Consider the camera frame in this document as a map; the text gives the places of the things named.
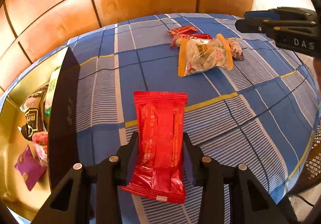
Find white red floral snack packet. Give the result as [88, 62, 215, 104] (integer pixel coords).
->
[226, 38, 244, 60]

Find pink white snack packet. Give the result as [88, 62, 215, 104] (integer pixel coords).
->
[32, 132, 48, 166]

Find clear orange-edged seed bag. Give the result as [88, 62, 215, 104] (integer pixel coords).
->
[177, 34, 233, 77]

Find purple snack packet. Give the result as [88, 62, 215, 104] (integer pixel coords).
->
[15, 145, 47, 191]

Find red gold patterned snack packet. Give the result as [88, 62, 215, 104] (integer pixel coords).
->
[168, 25, 198, 36]

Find black white snack packet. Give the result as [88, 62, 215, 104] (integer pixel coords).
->
[18, 85, 48, 141]

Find long orange red snack packet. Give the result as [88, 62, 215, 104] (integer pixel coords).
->
[170, 34, 213, 48]

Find cracker packet green ends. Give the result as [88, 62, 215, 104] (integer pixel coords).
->
[45, 67, 60, 116]

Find blue plaid bed sheet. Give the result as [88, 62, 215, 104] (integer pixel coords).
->
[1, 13, 319, 223]

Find gold tin box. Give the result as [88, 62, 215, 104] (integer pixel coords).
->
[1, 46, 80, 223]

